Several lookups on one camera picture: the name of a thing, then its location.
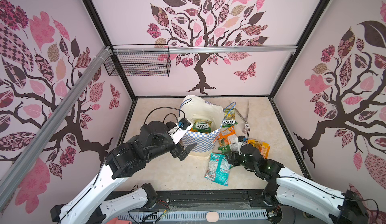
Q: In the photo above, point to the red object bottom edge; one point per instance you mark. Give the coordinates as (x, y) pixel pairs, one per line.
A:
(117, 221)

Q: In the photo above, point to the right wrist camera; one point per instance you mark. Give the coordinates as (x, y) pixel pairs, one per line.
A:
(241, 141)

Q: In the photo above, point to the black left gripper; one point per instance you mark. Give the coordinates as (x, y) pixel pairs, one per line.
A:
(175, 150)

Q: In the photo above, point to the aluminium rail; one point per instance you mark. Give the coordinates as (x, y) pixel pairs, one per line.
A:
(22, 165)
(189, 50)

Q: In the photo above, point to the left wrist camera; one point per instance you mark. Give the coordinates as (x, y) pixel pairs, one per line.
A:
(181, 128)

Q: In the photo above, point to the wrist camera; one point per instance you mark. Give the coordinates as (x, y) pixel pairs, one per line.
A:
(241, 141)
(181, 128)

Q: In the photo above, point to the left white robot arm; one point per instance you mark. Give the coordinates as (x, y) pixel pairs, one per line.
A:
(96, 203)

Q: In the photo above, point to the green yellow fox candy bag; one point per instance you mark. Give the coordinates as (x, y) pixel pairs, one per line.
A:
(229, 118)

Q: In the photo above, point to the orange snack bag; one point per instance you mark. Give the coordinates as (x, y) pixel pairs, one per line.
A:
(227, 137)

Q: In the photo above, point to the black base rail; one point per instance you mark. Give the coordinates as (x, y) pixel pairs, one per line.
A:
(211, 198)

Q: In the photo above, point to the teal snack bag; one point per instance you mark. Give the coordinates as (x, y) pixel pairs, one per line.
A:
(219, 169)

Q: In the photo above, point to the white vented cable duct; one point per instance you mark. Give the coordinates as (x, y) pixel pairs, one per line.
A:
(193, 216)

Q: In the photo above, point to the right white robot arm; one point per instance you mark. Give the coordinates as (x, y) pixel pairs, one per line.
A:
(347, 209)

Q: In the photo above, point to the yellow snack bag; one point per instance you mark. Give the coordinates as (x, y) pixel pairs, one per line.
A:
(263, 147)

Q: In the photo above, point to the green snack bag white label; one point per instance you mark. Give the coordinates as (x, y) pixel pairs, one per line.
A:
(234, 147)

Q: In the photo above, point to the beige oval sticker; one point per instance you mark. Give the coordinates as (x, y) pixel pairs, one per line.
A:
(212, 217)

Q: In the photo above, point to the blue checkered paper bag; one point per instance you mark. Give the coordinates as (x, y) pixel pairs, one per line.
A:
(198, 108)

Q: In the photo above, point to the black wire basket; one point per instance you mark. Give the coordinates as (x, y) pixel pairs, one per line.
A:
(139, 60)

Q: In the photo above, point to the aluminium rail left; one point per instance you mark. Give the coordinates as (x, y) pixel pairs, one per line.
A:
(22, 165)

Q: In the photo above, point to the aluminium rail back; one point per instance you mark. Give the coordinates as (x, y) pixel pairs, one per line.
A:
(189, 50)

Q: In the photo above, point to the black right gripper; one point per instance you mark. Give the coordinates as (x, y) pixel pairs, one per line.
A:
(232, 157)

